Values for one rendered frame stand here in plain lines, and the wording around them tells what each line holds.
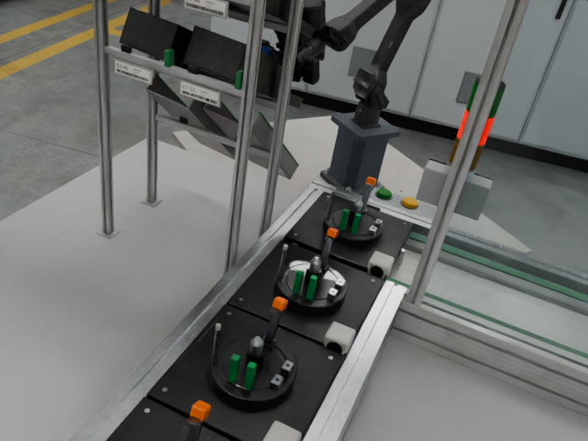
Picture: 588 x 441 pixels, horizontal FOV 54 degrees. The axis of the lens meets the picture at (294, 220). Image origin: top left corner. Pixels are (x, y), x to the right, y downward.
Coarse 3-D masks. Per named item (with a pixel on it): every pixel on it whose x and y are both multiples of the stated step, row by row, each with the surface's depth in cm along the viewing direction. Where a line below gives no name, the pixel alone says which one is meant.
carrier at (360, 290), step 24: (264, 264) 118; (288, 264) 116; (312, 264) 109; (336, 264) 121; (240, 288) 111; (264, 288) 112; (288, 288) 110; (312, 288) 106; (336, 288) 111; (360, 288) 116; (264, 312) 106; (288, 312) 107; (312, 312) 107; (336, 312) 109; (360, 312) 110; (312, 336) 103; (336, 336) 101
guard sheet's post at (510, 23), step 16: (512, 0) 84; (528, 0) 83; (512, 16) 86; (496, 32) 87; (512, 32) 86; (496, 48) 88; (512, 48) 88; (496, 64) 90; (480, 80) 91; (496, 80) 90; (480, 96) 92; (480, 112) 94; (464, 128) 96; (480, 128) 94; (464, 144) 97; (464, 160) 99; (448, 176) 100; (464, 176) 99; (448, 192) 102; (448, 208) 103; (432, 224) 106; (448, 224) 105; (432, 240) 108; (432, 256) 109; (416, 272) 112; (416, 288) 115; (416, 304) 116
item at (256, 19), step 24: (96, 0) 108; (264, 0) 95; (96, 24) 110; (288, 24) 112; (96, 48) 112; (288, 48) 115; (96, 72) 115; (288, 72) 116; (288, 96) 120; (240, 120) 106; (240, 144) 109; (240, 168) 111; (240, 192) 114; (264, 192) 133; (240, 216) 118; (264, 216) 137
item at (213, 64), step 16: (192, 32) 111; (208, 32) 110; (192, 48) 111; (208, 48) 110; (224, 48) 108; (240, 48) 107; (192, 64) 115; (208, 64) 110; (224, 64) 108; (240, 64) 107; (272, 64) 116; (272, 80) 118; (272, 96) 121
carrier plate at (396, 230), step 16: (320, 208) 139; (368, 208) 142; (304, 224) 132; (320, 224) 133; (384, 224) 137; (400, 224) 138; (288, 240) 127; (304, 240) 127; (320, 240) 128; (384, 240) 132; (400, 240) 133; (336, 256) 124; (352, 256) 125; (368, 256) 126
